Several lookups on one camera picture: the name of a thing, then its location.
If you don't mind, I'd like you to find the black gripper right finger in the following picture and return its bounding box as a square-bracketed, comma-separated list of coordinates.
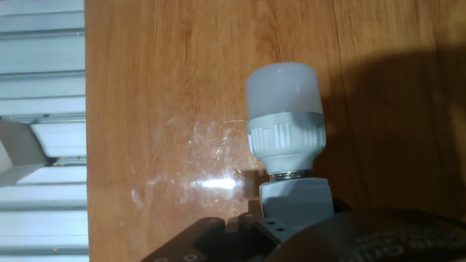
[333, 197, 355, 215]

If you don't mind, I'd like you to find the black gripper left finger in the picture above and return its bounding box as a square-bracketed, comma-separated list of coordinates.
[140, 199, 293, 262]

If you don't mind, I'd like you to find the white bulb holder with bulb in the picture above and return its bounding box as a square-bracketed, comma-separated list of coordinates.
[245, 61, 336, 232]

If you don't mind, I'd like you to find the glossy wooden board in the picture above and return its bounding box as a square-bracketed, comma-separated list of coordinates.
[84, 0, 466, 262]

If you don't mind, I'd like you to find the white house-shaped block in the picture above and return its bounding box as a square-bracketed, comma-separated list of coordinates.
[0, 119, 49, 187]

